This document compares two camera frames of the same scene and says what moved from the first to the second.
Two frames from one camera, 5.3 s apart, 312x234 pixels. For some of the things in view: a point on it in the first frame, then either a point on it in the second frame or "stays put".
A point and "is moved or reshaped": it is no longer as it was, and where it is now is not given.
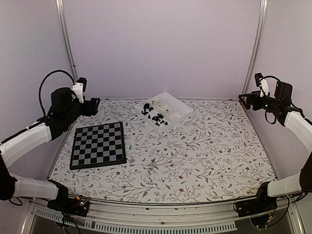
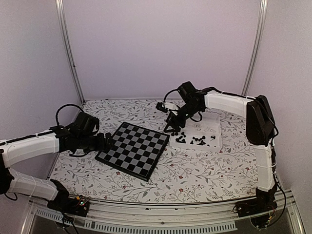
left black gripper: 94,107 -> 102,145
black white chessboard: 98,146 is moved or reshaped
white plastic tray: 163,110 -> 204,135
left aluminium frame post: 59,6 stays put
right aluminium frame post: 257,46 stays put
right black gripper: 255,95 -> 172,122
